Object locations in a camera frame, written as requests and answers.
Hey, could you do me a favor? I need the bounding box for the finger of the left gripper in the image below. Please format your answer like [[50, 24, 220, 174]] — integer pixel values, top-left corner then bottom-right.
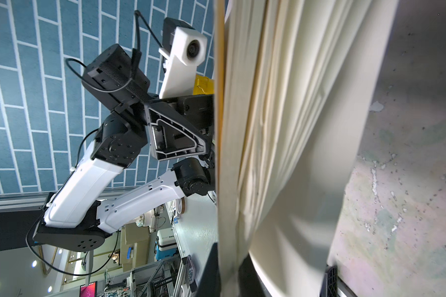
[[144, 100, 208, 161]]

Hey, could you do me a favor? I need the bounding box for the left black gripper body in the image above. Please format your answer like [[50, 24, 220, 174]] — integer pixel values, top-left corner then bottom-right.
[[144, 94, 214, 161]]

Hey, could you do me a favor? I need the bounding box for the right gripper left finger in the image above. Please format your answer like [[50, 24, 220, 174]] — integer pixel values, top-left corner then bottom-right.
[[196, 243, 221, 297]]

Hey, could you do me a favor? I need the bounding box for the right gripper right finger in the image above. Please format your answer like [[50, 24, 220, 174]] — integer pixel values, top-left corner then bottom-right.
[[237, 254, 265, 297]]

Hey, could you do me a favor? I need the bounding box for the blue book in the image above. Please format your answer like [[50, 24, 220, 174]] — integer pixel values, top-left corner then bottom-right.
[[215, 1, 398, 297]]

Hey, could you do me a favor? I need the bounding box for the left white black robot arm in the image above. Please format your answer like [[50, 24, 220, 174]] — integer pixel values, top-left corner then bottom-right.
[[26, 44, 216, 252]]

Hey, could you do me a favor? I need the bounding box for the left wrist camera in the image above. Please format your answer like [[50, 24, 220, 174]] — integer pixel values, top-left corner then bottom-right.
[[159, 17, 208, 99]]

